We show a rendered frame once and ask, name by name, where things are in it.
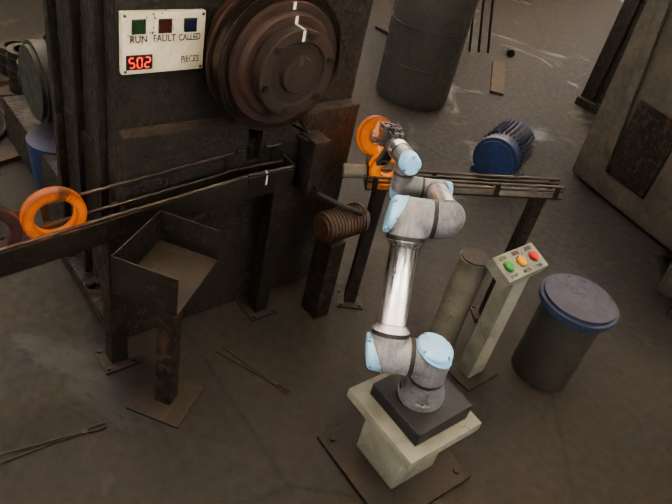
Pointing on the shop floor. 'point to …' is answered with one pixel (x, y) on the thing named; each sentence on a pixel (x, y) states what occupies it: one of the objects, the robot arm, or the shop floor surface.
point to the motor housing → (330, 254)
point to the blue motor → (504, 149)
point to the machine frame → (181, 145)
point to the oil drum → (424, 51)
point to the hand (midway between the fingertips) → (377, 131)
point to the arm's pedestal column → (388, 467)
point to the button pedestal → (494, 317)
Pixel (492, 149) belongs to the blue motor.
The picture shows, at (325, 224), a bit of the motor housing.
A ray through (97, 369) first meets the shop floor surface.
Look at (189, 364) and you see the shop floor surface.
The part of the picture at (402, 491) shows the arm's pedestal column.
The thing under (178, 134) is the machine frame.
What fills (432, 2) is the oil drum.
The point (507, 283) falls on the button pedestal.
